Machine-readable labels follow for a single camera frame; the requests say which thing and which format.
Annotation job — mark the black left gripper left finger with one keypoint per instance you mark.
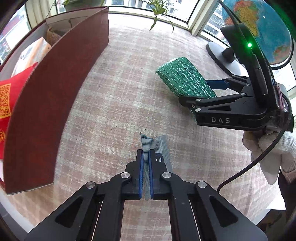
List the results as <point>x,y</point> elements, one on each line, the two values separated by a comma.
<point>95,211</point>

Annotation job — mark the brown fuzzy cloth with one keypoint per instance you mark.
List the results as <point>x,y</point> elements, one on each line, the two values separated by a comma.
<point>52,37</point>

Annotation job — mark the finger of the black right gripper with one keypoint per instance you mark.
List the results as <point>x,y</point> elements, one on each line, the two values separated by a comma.
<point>221,104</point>
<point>235,82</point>

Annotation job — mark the blue world globe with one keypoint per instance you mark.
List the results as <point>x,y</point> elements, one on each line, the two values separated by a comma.
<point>269,31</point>

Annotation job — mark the maroon cardboard box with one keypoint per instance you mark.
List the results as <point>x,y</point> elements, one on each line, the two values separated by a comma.
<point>43,106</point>

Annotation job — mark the right hand white glove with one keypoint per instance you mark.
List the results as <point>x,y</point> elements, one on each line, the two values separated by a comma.
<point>280,158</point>

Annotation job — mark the red fabric bag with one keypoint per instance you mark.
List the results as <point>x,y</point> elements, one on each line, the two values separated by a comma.
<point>10,90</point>

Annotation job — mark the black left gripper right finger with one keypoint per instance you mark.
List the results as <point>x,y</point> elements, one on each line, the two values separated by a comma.
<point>196,210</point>

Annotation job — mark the checkered tablecloth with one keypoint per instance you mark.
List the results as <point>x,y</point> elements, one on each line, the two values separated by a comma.
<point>122,98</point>

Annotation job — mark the black sleeve forearm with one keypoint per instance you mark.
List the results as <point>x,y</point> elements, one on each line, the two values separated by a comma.
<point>287,190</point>

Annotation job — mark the orange tissue pack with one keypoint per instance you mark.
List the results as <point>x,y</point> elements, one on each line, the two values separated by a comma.
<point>35,52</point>

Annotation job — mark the green scouring pad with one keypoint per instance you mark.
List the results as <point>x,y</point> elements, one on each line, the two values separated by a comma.
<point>183,79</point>

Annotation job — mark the potted spider plant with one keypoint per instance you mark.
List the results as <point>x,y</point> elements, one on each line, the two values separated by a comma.
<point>156,10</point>

